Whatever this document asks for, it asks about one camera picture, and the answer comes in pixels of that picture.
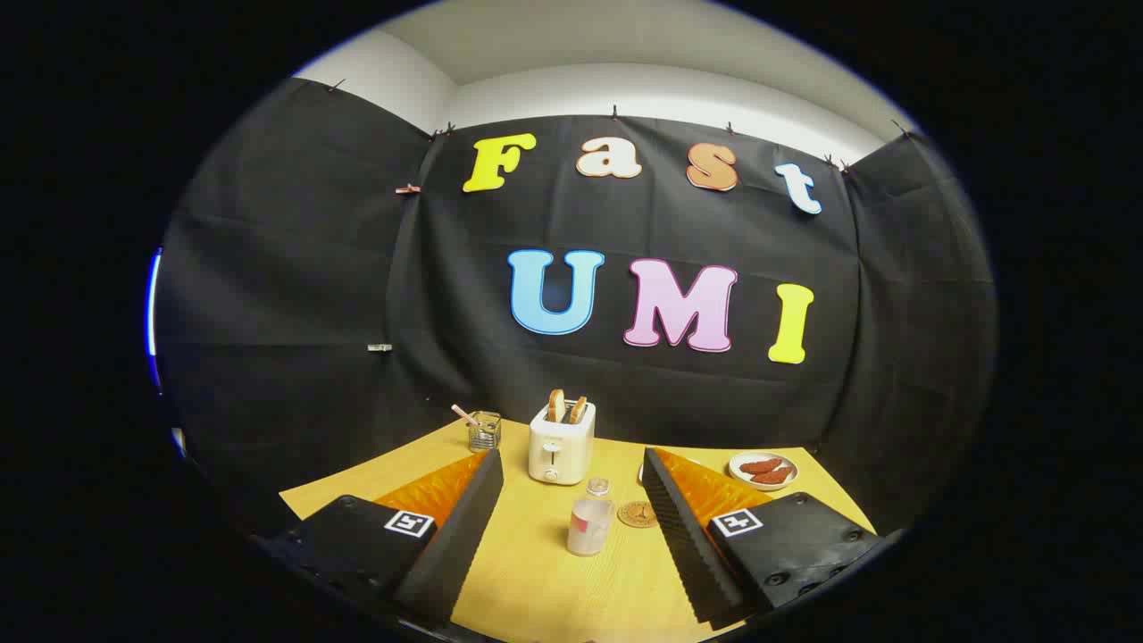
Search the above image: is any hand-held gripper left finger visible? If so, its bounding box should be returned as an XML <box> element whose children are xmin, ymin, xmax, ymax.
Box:
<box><xmin>266</xmin><ymin>448</ymin><xmax>505</xmax><ymax>626</ymax></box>

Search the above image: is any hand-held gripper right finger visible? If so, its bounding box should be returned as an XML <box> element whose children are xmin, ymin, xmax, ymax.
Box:
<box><xmin>642</xmin><ymin>448</ymin><xmax>885</xmax><ymax>624</ymax></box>

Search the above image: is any white oval plate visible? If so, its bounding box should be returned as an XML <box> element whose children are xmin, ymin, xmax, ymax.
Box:
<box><xmin>729</xmin><ymin>451</ymin><xmax>798</xmax><ymax>492</ymax></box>

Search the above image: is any black backdrop cloth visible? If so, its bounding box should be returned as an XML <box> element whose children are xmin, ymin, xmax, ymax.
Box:
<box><xmin>154</xmin><ymin>79</ymin><xmax>997</xmax><ymax>537</ymax></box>

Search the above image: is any wooden table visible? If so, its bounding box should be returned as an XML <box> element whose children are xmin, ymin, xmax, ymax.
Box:
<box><xmin>279</xmin><ymin>418</ymin><xmax>878</xmax><ymax>643</ymax></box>

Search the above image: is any white toaster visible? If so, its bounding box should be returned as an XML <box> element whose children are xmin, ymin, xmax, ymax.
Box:
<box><xmin>528</xmin><ymin>402</ymin><xmax>597</xmax><ymax>486</ymax></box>

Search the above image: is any clear plastic juice bottle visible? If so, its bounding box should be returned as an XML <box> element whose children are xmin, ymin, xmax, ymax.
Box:
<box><xmin>567</xmin><ymin>478</ymin><xmax>617</xmax><ymax>557</ymax></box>

